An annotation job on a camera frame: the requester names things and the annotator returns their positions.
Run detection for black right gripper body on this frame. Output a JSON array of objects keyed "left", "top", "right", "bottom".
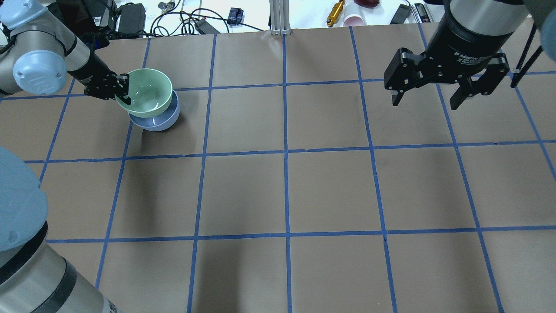
[{"left": 422, "top": 20, "right": 511, "bottom": 84}]

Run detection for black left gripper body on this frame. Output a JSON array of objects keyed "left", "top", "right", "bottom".
[{"left": 72, "top": 53, "right": 115, "bottom": 91}]

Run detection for green bowl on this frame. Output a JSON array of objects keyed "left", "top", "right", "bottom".
[{"left": 115, "top": 69, "right": 173, "bottom": 118}]

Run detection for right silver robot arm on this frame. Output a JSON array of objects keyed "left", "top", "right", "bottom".
[{"left": 384, "top": 0, "right": 555, "bottom": 110}]

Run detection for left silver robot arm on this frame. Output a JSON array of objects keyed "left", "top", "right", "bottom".
[{"left": 0, "top": 0, "right": 131, "bottom": 313}]

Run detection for blue bowl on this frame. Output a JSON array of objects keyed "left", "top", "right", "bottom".
[{"left": 128, "top": 91, "right": 181, "bottom": 132}]

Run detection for black power adapter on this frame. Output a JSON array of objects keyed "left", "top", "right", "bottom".
[{"left": 390, "top": 4, "right": 411, "bottom": 24}]

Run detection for pink cup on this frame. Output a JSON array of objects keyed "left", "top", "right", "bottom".
[{"left": 342, "top": 13, "right": 367, "bottom": 27}]

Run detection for gold metal cylinder tool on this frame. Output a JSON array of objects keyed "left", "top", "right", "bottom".
[{"left": 326, "top": 0, "right": 345, "bottom": 27}]

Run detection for aluminium frame post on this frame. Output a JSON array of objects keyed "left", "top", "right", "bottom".
[{"left": 269, "top": 0, "right": 291, "bottom": 36}]

